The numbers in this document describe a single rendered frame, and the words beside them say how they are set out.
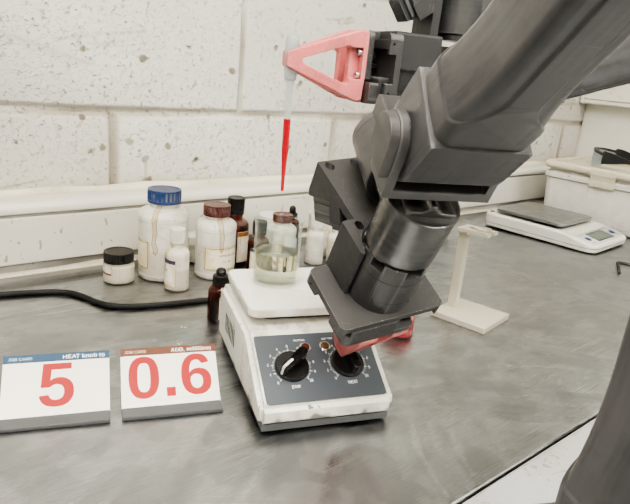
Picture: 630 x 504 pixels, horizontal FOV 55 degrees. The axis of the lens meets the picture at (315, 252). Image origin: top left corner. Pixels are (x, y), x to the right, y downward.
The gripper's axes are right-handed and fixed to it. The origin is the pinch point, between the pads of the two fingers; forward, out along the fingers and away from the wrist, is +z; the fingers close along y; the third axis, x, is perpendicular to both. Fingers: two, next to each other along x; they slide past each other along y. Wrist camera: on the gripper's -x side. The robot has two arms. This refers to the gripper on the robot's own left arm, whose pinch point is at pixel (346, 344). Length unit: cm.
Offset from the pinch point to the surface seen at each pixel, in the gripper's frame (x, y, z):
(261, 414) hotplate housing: 3.2, 9.7, 2.3
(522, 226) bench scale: -32, -73, 34
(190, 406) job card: -1.2, 14.3, 6.2
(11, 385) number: -7.9, 28.5, 6.1
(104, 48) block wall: -57, 9, 4
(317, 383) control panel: 2.3, 3.9, 1.4
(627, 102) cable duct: -60, -131, 26
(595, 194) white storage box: -35, -98, 32
